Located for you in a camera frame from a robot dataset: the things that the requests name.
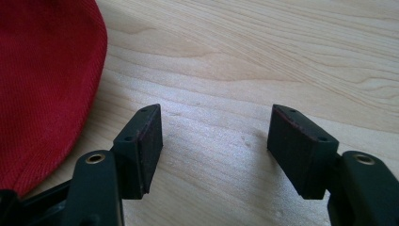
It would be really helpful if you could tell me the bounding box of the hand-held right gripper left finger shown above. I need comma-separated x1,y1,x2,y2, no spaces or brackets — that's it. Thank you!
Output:
111,104,164,201

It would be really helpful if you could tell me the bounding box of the red fabric cap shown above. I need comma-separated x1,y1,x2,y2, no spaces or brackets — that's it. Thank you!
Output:
0,0,109,198

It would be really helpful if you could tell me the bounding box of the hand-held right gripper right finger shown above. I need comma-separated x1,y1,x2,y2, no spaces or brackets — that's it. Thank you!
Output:
266,104,341,201

